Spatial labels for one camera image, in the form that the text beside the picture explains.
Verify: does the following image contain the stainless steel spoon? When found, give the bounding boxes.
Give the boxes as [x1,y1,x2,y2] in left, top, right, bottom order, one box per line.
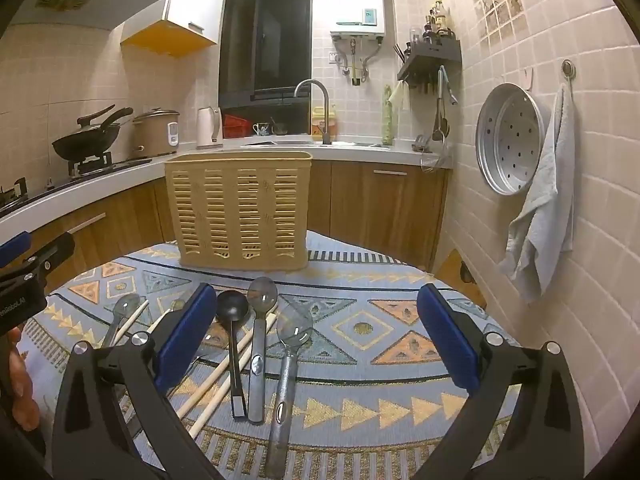
[246,276,278,425]

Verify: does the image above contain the white hanging cloth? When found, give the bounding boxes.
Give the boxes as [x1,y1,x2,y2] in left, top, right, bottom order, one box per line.
[390,82,412,111]

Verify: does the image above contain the wooden base cabinets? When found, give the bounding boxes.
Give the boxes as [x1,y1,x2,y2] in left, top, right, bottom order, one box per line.
[30,160,448,281]

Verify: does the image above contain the black wok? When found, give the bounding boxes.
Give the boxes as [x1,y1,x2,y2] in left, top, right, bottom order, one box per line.
[52,105,135,163]

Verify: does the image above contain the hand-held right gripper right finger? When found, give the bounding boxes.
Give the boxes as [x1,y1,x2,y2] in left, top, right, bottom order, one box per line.
[400,282,586,480]

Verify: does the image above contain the wooden chopstick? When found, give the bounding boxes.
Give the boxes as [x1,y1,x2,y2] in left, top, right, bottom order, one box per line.
[189,312,279,438]
[116,299,151,345]
[146,309,174,335]
[175,327,257,418]

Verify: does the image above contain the white kitchen countertop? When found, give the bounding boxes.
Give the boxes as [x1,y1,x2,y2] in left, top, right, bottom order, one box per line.
[0,142,453,231]

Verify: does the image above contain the dark window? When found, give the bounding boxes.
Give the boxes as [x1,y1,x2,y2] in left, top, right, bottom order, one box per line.
[218,0,315,107]

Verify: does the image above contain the beige plastic utensil basket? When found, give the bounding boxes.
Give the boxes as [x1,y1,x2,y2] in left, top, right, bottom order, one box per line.
[164,151,314,273]

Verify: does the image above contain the black plastic spoon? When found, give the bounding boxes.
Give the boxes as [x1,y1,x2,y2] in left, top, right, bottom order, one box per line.
[216,290,250,420]

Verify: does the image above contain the small metal spoon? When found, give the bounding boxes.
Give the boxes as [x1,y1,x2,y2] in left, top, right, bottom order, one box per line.
[102,292,142,348]

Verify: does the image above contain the red plastic basket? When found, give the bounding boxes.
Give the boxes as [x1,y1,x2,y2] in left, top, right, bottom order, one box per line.
[222,114,251,138]

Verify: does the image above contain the steel faucet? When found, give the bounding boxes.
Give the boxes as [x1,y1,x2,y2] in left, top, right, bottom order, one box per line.
[294,79,333,145]

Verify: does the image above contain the hanging kitchen utensils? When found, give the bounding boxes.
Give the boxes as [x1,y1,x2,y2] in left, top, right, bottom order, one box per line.
[432,65,458,143]

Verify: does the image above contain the group of condiment bottles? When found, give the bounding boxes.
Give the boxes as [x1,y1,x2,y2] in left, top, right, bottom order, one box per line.
[422,0,456,43]

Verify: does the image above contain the perforated metal steamer tray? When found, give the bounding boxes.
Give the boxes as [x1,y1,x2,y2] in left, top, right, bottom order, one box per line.
[475,82,545,196]

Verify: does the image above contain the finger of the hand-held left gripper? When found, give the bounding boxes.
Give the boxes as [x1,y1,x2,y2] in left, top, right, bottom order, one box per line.
[0,232,76,292]
[0,231,32,267]

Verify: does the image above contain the clear spoon with grey handle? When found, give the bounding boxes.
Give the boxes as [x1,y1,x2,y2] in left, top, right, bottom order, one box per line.
[263,305,315,480]

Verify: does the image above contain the white electric kettle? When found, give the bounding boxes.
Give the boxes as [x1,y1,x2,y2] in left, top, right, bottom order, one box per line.
[195,105,223,150]

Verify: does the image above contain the white water heater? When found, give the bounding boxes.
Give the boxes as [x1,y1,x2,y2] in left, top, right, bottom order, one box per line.
[327,0,387,40]

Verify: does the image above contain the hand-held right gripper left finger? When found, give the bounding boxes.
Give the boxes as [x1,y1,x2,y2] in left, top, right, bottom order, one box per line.
[51,282,226,480]

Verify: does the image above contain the blue patterned tablecloth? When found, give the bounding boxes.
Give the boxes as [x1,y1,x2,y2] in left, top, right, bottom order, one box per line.
[20,230,521,480]

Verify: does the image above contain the kitchen sink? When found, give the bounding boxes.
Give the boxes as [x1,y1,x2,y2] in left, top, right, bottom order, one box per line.
[242,140,391,150]

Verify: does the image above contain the green scrubbing cloth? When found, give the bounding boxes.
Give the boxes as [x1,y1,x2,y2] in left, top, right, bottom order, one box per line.
[382,85,396,146]

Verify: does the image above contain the grey towel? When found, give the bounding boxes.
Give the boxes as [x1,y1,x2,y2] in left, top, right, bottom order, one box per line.
[497,82,576,303]

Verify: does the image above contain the rice cooker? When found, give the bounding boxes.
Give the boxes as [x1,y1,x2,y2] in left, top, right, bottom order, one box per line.
[131,108,181,160]

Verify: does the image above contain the gas stove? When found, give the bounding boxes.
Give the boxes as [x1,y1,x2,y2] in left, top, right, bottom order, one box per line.
[0,152,153,211]

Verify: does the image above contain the black wall rack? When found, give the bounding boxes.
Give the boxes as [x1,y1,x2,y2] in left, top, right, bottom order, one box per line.
[396,40,462,96]

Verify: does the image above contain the yellow bottle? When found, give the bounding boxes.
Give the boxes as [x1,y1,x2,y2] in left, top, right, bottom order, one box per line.
[311,105,337,137]

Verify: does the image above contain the person's left hand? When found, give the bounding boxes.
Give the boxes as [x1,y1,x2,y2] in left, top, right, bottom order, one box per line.
[6,326,42,432]

